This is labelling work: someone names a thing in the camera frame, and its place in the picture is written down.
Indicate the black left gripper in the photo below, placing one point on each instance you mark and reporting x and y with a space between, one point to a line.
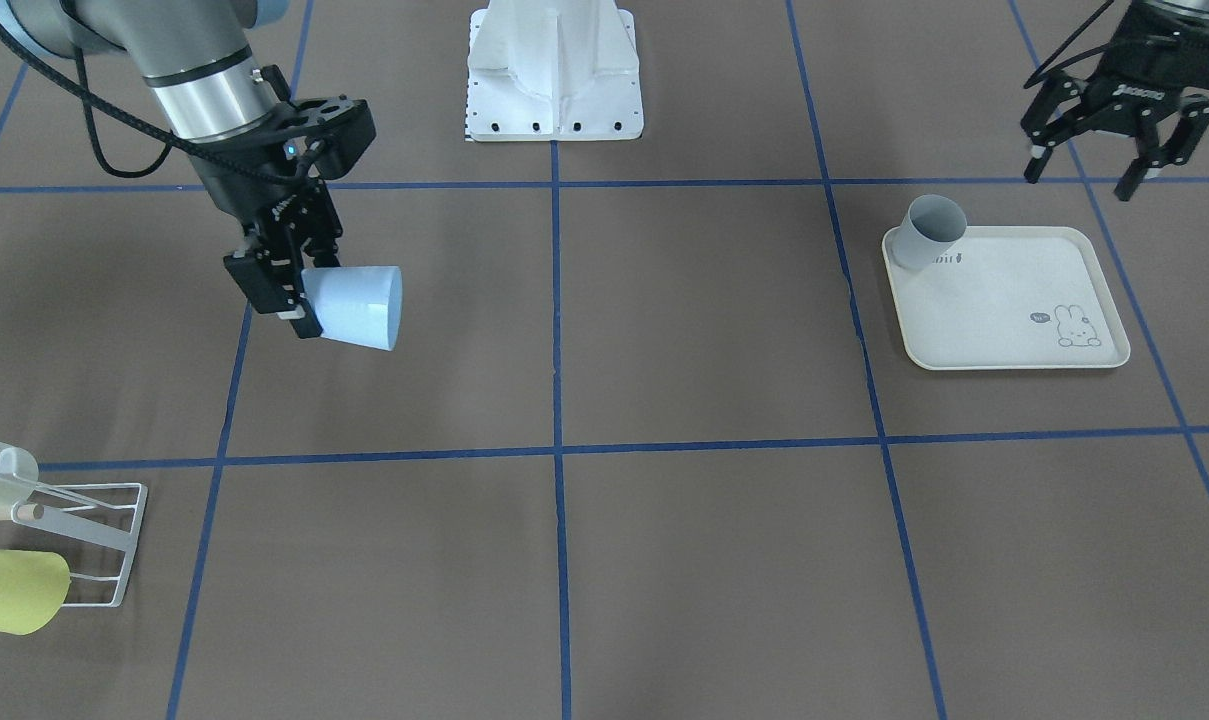
1132 92

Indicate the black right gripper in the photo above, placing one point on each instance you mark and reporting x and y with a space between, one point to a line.
236 184

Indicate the blue plastic cup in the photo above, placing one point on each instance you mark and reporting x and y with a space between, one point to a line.
357 305

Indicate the yellow plastic cup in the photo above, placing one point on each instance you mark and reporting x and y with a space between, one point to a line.
33 588

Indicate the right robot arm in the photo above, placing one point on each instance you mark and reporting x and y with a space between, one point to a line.
193 55

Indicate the grey plastic cup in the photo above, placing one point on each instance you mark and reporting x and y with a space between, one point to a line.
932 224

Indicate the cream serving tray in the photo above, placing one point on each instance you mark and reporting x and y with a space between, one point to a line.
1009 297

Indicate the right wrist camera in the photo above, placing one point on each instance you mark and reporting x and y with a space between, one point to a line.
345 127

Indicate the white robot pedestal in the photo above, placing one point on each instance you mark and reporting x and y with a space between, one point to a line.
541 71

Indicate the white wire cup rack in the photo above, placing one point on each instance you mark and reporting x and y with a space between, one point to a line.
105 515

